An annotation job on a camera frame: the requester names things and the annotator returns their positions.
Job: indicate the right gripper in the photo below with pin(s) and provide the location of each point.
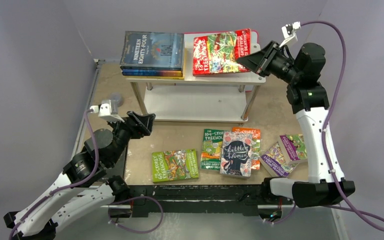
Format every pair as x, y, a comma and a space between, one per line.
268, 59

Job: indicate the black aluminium base frame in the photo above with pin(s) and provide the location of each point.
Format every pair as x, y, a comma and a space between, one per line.
245, 199

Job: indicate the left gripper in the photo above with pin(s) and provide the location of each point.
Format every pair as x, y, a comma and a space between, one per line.
137, 130

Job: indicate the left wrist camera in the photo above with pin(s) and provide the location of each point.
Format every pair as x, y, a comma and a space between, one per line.
107, 109

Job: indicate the white two-tier metal shelf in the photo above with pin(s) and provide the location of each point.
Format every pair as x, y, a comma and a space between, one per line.
220, 98

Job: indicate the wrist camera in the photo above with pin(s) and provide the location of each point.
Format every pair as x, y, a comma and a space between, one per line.
289, 32
107, 109

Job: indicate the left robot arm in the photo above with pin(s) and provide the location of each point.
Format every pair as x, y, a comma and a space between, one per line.
56, 207

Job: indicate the orange Treehouse book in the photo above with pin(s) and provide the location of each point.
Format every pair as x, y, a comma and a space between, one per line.
255, 144

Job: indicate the green 65-Storey Treehouse book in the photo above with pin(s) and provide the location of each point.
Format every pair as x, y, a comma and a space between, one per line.
174, 165

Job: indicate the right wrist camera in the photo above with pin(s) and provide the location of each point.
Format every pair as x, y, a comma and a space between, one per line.
289, 32

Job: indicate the dark green Treehouse book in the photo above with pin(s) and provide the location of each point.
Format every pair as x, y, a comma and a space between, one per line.
211, 149

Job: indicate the purple Treehouse book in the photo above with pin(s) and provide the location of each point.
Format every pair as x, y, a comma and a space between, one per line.
274, 162

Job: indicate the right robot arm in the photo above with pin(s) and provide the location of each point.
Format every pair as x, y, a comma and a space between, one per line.
326, 184

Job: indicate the red 13-Storey Treehouse book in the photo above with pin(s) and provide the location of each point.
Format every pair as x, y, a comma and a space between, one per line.
217, 53

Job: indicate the small clear plastic cup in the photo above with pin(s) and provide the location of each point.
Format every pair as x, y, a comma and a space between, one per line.
116, 99

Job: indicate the Jane Eyre book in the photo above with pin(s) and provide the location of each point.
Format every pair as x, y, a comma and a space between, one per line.
152, 73

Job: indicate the yellow book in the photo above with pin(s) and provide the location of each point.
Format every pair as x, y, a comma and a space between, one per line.
163, 61

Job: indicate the black Moon Sixpence book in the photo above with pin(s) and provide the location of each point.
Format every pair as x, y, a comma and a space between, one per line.
120, 166

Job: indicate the Little Women book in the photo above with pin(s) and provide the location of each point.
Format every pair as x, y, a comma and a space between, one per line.
236, 151

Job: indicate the Nineteen Eighty-Four blue book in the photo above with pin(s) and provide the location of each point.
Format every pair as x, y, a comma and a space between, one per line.
152, 39

